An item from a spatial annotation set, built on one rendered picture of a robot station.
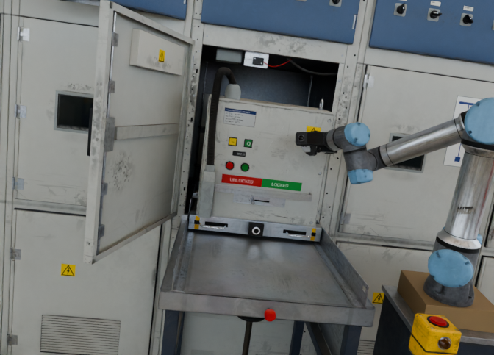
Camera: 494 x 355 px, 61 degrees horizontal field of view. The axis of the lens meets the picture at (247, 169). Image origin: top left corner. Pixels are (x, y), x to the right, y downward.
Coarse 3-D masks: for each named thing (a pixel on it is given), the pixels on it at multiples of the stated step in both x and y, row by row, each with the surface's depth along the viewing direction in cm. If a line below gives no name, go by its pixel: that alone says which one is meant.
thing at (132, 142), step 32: (128, 32) 126; (160, 32) 145; (96, 64) 113; (128, 64) 128; (160, 64) 143; (192, 64) 170; (96, 96) 114; (128, 96) 131; (160, 96) 153; (96, 128) 115; (128, 128) 131; (160, 128) 154; (96, 160) 117; (128, 160) 138; (160, 160) 162; (96, 192) 118; (128, 192) 141; (160, 192) 167; (96, 224) 121; (128, 224) 145; (160, 224) 165; (96, 256) 123
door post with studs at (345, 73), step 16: (352, 48) 174; (352, 64) 175; (352, 80) 176; (336, 96) 177; (336, 112) 178; (336, 160) 182; (336, 176) 183; (320, 208) 185; (304, 336) 195; (304, 352) 197
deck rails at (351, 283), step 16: (320, 224) 176; (192, 240) 156; (320, 240) 173; (336, 256) 150; (176, 272) 127; (336, 272) 143; (352, 272) 132; (176, 288) 117; (352, 288) 131; (368, 288) 119; (352, 304) 121
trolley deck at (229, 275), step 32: (192, 256) 142; (224, 256) 146; (256, 256) 150; (288, 256) 154; (320, 256) 158; (160, 288) 115; (192, 288) 119; (224, 288) 121; (256, 288) 124; (288, 288) 127; (320, 288) 130; (320, 320) 120; (352, 320) 120
